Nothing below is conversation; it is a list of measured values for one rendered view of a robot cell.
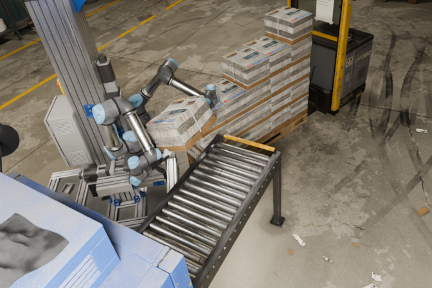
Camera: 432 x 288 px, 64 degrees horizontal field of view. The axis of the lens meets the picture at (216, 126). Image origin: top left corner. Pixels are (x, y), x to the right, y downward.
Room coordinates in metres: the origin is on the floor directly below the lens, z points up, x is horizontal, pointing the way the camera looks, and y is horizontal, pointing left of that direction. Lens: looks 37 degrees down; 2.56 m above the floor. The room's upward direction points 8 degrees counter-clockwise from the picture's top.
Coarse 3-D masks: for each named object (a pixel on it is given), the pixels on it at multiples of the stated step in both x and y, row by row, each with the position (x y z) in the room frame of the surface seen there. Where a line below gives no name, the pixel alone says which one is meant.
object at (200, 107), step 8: (192, 96) 2.15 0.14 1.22; (200, 96) 2.09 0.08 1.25; (176, 104) 2.13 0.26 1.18; (184, 104) 2.07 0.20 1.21; (192, 104) 2.00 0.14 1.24; (200, 104) 2.04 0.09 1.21; (200, 112) 2.00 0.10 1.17; (208, 112) 2.05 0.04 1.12; (200, 120) 1.97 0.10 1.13; (208, 120) 2.01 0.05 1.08
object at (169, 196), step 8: (216, 136) 2.17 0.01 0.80; (216, 144) 2.08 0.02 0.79; (208, 152) 1.99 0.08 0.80; (200, 160) 1.91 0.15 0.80; (192, 168) 1.84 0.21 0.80; (184, 176) 1.77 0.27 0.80; (176, 184) 1.70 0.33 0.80; (168, 192) 1.64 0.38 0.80; (176, 192) 1.64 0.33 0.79; (168, 200) 1.57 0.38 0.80; (160, 208) 1.51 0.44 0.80; (152, 216) 1.46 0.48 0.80; (144, 224) 1.40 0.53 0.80; (160, 224) 1.46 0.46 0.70
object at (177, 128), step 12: (156, 120) 1.95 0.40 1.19; (168, 120) 1.86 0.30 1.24; (180, 120) 1.85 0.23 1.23; (156, 132) 1.91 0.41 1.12; (168, 132) 1.85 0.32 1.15; (180, 132) 1.80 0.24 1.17; (192, 132) 1.87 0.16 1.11; (156, 144) 1.92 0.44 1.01; (168, 144) 1.85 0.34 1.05; (180, 144) 1.78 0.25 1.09
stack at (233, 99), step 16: (224, 80) 2.97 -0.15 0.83; (272, 80) 2.90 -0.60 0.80; (288, 80) 3.02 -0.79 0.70; (224, 96) 2.69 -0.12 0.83; (240, 96) 2.67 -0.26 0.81; (256, 96) 2.78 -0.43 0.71; (288, 96) 3.03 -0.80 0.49; (224, 112) 2.56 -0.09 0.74; (256, 112) 2.77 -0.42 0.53; (288, 112) 3.02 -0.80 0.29; (224, 128) 2.55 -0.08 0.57; (240, 128) 2.66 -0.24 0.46; (256, 128) 2.77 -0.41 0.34; (272, 128) 2.89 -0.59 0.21; (288, 128) 3.03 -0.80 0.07; (208, 144) 2.44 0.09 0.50; (240, 144) 2.65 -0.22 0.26; (192, 160) 2.65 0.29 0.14
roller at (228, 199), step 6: (186, 180) 1.73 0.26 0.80; (186, 186) 1.69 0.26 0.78; (192, 186) 1.67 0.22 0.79; (198, 186) 1.65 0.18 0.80; (204, 186) 1.65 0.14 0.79; (204, 192) 1.61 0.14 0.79; (210, 192) 1.59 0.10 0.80; (216, 192) 1.58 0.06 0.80; (216, 198) 1.55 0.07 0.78; (222, 198) 1.53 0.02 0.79; (228, 198) 1.52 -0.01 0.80; (234, 198) 1.51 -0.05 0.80; (234, 204) 1.47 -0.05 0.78; (240, 204) 1.45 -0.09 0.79
